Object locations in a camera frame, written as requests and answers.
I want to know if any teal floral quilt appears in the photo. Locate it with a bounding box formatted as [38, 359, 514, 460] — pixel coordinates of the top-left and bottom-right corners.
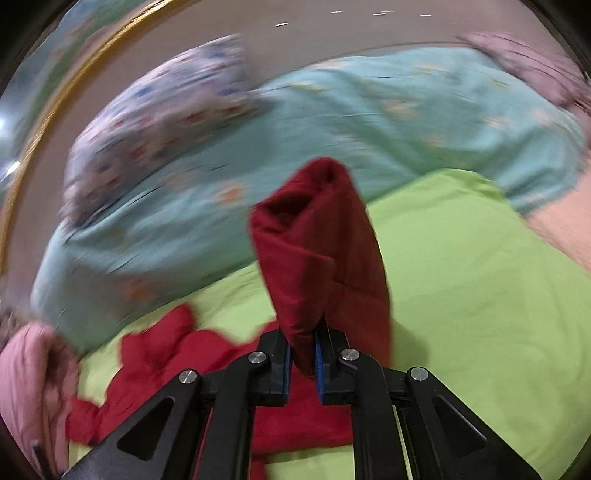
[31, 47, 587, 353]

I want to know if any red puffer jacket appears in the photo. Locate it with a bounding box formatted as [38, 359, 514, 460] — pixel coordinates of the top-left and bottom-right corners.
[65, 158, 392, 479]

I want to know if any lime green bed sheet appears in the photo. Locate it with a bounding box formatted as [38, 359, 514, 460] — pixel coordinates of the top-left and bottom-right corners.
[68, 168, 591, 480]

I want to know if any gold picture frame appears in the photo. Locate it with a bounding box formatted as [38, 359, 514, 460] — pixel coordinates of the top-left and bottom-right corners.
[1, 0, 190, 276]

